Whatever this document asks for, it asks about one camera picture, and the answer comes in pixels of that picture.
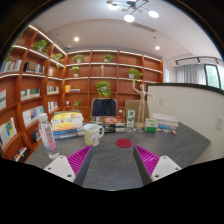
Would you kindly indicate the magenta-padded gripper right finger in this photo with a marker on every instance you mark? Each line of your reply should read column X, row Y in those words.
column 163, row 166

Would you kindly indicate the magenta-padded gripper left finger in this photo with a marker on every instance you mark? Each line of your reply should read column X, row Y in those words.
column 61, row 166

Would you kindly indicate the clear plastic water bottle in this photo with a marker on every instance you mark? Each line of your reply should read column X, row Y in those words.
column 48, row 136

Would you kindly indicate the colourful stack of books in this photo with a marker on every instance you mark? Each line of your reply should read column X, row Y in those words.
column 66, row 125

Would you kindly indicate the small green white box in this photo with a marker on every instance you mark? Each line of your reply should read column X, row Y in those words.
column 151, row 125

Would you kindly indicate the yellow striped white mug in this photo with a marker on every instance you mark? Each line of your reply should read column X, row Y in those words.
column 92, row 134

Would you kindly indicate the flat round red coaster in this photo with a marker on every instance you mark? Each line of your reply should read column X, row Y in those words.
column 124, row 143

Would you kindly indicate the stack of white books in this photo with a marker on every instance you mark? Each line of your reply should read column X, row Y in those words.
column 166, row 120

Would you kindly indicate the tall green white carton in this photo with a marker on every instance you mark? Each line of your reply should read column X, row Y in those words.
column 131, row 118

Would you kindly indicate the book stack with orange disc cover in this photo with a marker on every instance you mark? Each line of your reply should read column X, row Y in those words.
column 110, row 121

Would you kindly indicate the brown chair back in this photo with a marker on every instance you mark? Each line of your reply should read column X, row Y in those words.
column 131, row 105

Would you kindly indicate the wooden artist mannequin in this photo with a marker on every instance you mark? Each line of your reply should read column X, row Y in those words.
column 142, row 100

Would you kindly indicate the dark blue office chair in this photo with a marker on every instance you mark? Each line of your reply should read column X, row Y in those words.
column 104, row 107

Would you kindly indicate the orange wooden shelf unit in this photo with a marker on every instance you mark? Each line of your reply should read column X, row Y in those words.
column 40, row 86

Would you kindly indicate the grey curtain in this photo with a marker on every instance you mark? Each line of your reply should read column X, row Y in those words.
column 190, row 74

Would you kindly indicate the window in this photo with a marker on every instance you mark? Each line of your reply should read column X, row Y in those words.
column 213, row 76

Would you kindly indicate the round ceiling downlight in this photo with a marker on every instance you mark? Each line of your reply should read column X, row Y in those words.
column 157, row 47
column 76, row 39

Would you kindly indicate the ceiling air vent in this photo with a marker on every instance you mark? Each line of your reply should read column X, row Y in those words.
column 144, row 27

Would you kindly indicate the branched ceiling lamp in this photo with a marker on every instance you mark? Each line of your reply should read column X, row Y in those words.
column 129, row 17

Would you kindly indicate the white wall switch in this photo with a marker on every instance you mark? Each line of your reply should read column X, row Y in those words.
column 161, row 100

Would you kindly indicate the white wall socket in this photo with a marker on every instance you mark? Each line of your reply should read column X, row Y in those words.
column 219, row 122

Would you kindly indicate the black track light rail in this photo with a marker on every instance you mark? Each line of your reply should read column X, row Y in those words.
column 200, row 58

